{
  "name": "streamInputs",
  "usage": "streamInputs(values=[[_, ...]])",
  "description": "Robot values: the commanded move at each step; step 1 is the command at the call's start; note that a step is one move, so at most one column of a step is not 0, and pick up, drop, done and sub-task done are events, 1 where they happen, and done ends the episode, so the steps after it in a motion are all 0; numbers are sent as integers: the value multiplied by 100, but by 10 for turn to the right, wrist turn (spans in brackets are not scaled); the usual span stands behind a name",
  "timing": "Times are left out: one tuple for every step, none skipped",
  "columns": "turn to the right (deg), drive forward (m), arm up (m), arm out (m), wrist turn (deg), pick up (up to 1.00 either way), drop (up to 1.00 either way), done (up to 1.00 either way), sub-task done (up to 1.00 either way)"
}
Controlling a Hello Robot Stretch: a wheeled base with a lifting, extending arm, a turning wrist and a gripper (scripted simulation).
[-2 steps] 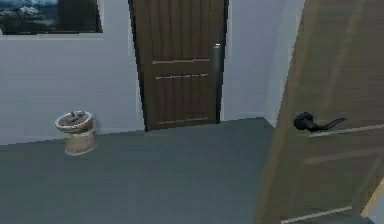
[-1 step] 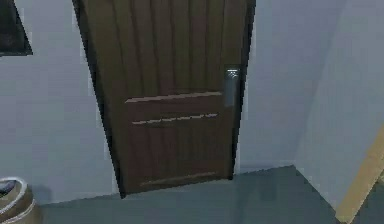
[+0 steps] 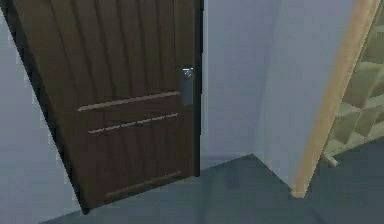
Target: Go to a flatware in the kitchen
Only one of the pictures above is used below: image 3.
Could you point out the dark brown room door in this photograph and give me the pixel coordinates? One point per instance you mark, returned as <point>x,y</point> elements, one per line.
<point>126,66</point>

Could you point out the light wooden shelf unit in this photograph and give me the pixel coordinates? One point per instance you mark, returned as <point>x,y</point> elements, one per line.
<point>353,100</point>

